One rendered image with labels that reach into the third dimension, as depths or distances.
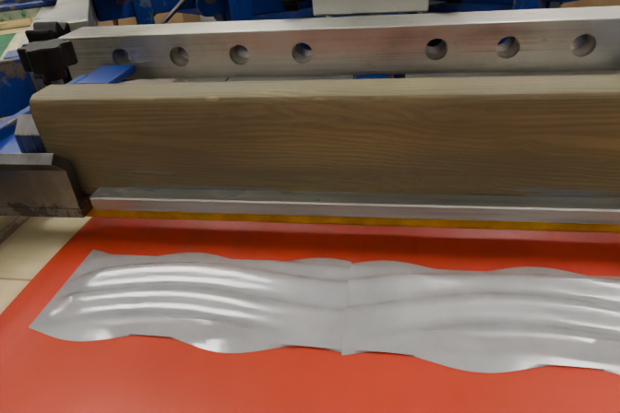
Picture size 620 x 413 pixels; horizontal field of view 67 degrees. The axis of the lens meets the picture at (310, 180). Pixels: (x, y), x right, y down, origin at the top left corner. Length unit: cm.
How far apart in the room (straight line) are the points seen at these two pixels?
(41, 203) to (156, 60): 25
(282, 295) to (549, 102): 18
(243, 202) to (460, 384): 16
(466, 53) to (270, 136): 28
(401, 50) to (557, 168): 25
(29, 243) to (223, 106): 19
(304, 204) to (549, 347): 15
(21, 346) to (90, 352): 4
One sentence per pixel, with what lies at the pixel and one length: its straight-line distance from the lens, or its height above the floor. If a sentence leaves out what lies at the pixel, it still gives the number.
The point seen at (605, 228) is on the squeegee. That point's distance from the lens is 35.
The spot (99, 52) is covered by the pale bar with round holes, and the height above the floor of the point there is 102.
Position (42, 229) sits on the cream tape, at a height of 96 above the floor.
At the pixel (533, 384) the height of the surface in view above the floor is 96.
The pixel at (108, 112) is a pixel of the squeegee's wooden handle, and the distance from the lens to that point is 32.
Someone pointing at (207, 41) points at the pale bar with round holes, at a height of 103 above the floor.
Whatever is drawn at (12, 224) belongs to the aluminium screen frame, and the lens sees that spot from 42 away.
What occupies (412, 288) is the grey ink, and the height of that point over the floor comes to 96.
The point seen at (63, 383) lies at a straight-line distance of 29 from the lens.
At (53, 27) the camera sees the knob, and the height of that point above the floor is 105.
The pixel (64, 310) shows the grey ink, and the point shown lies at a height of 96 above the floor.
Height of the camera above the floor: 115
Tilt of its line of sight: 31 degrees down
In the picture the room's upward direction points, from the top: 5 degrees counter-clockwise
